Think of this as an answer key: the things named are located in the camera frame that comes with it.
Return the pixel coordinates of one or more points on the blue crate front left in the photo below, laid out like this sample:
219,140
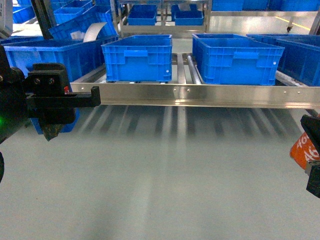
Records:
139,58

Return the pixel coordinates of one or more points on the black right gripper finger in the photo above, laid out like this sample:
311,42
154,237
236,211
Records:
311,126
313,172

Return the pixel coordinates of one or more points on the white roller track strip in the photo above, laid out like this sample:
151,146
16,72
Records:
193,71

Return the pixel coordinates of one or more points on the white curved sheet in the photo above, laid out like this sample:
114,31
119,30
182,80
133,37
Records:
93,31

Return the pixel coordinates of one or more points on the centre metal divider rail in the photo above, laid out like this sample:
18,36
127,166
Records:
181,77

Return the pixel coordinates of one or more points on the background blue bin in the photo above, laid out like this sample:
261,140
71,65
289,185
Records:
142,15
192,17

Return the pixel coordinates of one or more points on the blue crate far right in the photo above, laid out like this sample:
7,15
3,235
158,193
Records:
301,57

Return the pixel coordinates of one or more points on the blue crate rear right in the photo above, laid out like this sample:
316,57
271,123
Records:
218,36

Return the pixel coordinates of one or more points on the orange cylinder cap with numbers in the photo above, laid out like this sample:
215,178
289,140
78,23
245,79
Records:
303,151

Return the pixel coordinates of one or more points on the blue crate front right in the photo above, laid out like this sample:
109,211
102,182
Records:
238,61

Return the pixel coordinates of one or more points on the metal shelf rail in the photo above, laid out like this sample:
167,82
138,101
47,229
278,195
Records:
205,95

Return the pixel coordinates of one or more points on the background metal shelf rack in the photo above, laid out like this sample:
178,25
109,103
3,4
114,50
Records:
120,11

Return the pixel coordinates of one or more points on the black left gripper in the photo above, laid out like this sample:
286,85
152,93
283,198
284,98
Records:
44,94

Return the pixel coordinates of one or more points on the background blue bin right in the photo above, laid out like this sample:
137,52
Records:
192,17

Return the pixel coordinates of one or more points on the blue crate far left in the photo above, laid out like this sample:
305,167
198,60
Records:
78,57

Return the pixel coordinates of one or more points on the background blue bin left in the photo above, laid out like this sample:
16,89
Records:
142,15

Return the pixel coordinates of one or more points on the blue block part with knob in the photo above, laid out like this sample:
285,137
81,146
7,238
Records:
66,129

